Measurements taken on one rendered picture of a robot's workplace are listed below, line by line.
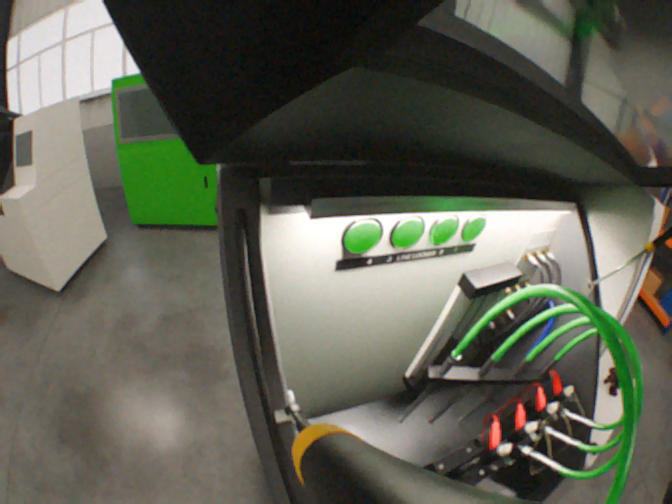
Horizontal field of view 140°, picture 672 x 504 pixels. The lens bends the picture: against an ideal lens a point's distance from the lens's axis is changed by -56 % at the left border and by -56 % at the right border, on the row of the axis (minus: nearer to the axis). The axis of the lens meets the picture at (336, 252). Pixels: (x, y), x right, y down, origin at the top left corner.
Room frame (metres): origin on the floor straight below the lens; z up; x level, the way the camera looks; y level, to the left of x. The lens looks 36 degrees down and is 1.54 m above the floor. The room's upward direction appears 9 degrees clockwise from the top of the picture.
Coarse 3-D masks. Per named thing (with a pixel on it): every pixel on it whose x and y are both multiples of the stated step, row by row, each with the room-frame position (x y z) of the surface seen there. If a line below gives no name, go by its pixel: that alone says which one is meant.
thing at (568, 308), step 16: (544, 320) 0.24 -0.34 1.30; (608, 320) 0.17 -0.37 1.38; (512, 336) 0.27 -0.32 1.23; (624, 336) 0.14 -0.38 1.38; (496, 352) 0.27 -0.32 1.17; (480, 368) 0.27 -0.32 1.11; (640, 368) 0.09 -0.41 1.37; (640, 384) 0.07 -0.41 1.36; (640, 400) 0.05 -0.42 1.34; (640, 416) 0.03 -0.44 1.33; (528, 448) 0.09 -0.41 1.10; (544, 464) 0.05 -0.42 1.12; (560, 464) 0.03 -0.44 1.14; (608, 464) -0.01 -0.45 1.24
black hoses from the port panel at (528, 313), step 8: (536, 264) 0.39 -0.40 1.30; (552, 272) 0.39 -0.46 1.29; (560, 272) 0.40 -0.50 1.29; (552, 280) 0.38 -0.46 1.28; (560, 280) 0.39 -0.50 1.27; (528, 304) 0.39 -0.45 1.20; (536, 304) 0.38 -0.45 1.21; (544, 304) 0.38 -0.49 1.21; (528, 312) 0.38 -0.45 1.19; (536, 312) 0.39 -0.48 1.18; (520, 320) 0.38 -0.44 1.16; (528, 320) 0.37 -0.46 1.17; (488, 328) 0.45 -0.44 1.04; (496, 328) 0.45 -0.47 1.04; (512, 328) 0.38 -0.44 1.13; (480, 336) 0.42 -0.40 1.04; (496, 336) 0.37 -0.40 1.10; (504, 336) 0.40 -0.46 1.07; (480, 344) 0.39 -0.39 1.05; (496, 344) 0.36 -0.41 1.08
